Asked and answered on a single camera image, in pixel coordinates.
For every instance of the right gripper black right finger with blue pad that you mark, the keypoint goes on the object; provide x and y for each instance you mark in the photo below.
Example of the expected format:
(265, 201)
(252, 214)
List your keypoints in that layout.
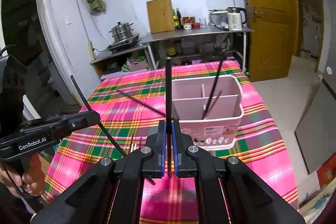
(183, 165)

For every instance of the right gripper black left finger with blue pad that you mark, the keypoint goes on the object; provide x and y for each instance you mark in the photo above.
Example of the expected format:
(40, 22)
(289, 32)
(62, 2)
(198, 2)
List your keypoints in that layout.
(154, 165)

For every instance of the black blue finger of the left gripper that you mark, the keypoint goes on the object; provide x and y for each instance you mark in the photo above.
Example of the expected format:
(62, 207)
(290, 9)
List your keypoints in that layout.
(78, 121)

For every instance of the black chopstick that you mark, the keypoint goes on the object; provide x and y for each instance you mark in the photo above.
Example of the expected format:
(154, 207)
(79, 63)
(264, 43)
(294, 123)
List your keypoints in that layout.
(222, 58)
(142, 103)
(168, 111)
(137, 157)

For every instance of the pink plastic utensil holder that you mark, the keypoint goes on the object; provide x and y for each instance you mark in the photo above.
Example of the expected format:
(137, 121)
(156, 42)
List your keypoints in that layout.
(219, 129)

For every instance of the metal chopstick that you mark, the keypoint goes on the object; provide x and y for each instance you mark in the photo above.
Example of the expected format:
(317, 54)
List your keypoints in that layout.
(213, 104)

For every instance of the cream chopstick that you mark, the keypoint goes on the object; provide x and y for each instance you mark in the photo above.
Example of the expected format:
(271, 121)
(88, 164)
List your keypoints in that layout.
(133, 143)
(203, 90)

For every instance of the metal kitchen shelf table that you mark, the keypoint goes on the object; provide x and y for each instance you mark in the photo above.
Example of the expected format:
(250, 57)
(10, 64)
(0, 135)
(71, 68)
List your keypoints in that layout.
(195, 37)

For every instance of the person's left hand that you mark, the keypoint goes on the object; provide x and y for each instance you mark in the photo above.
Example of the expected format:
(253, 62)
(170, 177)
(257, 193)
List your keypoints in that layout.
(32, 181)

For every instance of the white power strip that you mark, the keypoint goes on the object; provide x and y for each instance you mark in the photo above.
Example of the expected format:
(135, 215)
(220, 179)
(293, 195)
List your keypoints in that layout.
(91, 51)

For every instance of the black induction cooker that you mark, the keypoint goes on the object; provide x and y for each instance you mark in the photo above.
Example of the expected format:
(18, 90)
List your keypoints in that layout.
(124, 44)

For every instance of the low metal side table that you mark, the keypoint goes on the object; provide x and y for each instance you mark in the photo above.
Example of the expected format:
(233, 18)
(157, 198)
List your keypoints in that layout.
(122, 62)

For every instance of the stainless steel steamer pot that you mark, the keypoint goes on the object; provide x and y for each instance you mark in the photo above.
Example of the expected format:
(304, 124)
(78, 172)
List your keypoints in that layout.
(121, 31)

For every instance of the grey board leaning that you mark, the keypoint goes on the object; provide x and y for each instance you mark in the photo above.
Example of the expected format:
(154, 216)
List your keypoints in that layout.
(315, 132)

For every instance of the green yellow bottle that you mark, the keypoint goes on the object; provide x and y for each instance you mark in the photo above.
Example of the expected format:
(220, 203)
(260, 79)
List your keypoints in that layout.
(176, 21)

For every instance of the wooden cutting board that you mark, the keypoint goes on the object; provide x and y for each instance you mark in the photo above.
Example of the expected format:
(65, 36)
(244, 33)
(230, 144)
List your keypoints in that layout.
(160, 16)

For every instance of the red lidded jar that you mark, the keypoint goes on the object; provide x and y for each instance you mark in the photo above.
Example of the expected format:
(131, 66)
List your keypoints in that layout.
(186, 23)

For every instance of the dark oil bottle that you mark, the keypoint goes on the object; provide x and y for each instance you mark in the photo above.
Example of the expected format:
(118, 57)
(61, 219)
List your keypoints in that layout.
(179, 18)

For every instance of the grey plastic container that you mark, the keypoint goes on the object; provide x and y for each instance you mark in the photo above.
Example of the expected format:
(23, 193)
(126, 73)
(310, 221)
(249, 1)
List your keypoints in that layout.
(219, 17)

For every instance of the white electric kettle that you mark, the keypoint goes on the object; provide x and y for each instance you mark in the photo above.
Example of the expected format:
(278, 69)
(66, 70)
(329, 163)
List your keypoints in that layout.
(237, 17)

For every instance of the yellow wooden door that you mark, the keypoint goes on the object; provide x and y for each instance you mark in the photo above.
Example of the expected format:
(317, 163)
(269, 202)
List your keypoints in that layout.
(272, 38)

